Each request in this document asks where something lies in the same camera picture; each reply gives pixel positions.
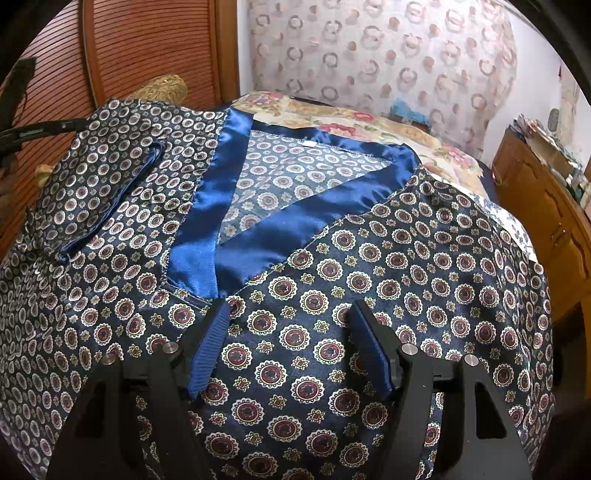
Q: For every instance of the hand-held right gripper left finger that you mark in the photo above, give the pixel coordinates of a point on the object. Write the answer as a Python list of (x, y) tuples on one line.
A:
[(210, 346)]

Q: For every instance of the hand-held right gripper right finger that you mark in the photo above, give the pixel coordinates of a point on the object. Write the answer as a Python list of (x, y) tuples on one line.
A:
[(374, 355)]

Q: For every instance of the navy medallion-print satin pajama top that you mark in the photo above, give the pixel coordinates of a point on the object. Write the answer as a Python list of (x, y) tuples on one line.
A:
[(295, 258)]

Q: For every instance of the gold bolster pillow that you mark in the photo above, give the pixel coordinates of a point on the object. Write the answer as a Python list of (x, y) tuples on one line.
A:
[(161, 87)]

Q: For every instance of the wooden louvered wardrobe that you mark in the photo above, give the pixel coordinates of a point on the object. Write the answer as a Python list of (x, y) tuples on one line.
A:
[(152, 41)]

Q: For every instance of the dark blue bed sheet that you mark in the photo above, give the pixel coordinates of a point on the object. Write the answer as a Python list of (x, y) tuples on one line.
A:
[(487, 180)]

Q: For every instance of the wooden cabinet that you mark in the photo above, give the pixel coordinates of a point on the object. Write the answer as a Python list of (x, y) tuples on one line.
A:
[(545, 217)]

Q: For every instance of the beige floral blanket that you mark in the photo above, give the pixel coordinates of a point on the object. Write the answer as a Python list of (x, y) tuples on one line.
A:
[(351, 122)]

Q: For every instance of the teal cloth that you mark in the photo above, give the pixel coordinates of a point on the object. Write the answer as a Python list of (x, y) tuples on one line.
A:
[(408, 115)]

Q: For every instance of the clutter on cabinet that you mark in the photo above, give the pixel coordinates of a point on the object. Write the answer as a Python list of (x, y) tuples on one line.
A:
[(549, 152)]

